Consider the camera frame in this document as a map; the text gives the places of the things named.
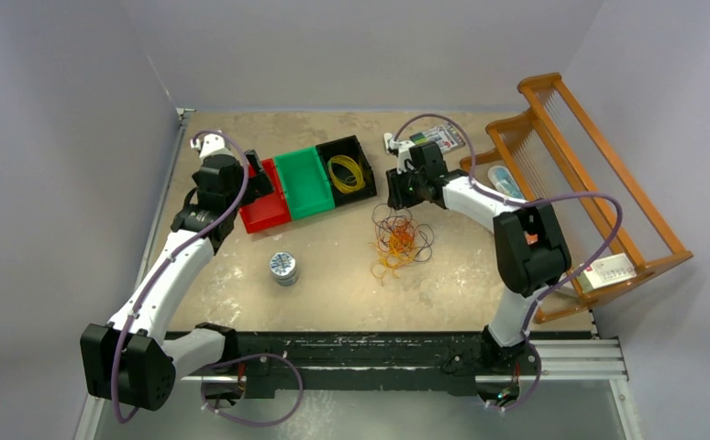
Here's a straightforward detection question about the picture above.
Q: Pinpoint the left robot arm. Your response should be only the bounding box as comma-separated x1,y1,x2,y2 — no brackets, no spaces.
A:
80,149,273,411

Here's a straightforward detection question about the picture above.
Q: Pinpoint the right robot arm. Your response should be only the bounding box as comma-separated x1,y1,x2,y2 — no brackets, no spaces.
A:
385,140,571,373

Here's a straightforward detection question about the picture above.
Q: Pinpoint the red plastic bin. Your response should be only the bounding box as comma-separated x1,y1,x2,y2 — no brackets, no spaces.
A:
239,159,292,234

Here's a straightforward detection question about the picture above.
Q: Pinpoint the marker pen pack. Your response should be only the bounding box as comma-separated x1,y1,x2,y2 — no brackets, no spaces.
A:
409,123,466,155

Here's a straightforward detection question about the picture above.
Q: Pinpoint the green plastic bin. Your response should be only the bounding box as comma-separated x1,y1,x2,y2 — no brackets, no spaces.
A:
273,147,335,220

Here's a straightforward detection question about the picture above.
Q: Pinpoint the black plastic bin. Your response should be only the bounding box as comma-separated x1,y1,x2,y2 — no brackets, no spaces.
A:
315,136,377,207

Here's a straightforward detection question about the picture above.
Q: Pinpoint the blue white plastic packet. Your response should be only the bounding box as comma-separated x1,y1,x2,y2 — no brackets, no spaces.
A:
487,165,525,199

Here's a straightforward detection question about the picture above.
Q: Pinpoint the round blue white tin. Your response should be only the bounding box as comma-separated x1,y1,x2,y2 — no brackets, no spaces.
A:
269,251,299,286

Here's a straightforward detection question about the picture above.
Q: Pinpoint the wooden rack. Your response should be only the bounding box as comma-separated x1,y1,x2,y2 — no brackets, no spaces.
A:
460,72,693,324

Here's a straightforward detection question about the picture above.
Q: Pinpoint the white red cardboard box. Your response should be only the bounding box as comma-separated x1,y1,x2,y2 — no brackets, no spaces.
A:
577,253,636,293

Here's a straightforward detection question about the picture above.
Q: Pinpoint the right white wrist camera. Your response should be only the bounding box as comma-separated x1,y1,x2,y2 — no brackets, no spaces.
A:
385,136,415,174

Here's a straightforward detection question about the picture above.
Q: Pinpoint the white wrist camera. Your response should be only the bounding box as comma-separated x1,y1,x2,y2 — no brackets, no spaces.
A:
190,134,232,161
385,136,415,174

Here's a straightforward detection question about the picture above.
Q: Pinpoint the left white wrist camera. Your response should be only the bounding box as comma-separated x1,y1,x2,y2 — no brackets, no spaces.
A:
190,134,232,161

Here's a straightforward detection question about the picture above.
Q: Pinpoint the yellow coiled cable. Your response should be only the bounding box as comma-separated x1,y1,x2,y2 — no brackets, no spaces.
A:
327,154,367,195

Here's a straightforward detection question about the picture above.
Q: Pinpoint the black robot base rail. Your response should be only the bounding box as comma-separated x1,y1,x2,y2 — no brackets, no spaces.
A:
199,330,545,401

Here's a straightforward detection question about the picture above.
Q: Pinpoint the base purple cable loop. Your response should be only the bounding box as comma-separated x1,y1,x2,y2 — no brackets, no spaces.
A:
199,353,305,429

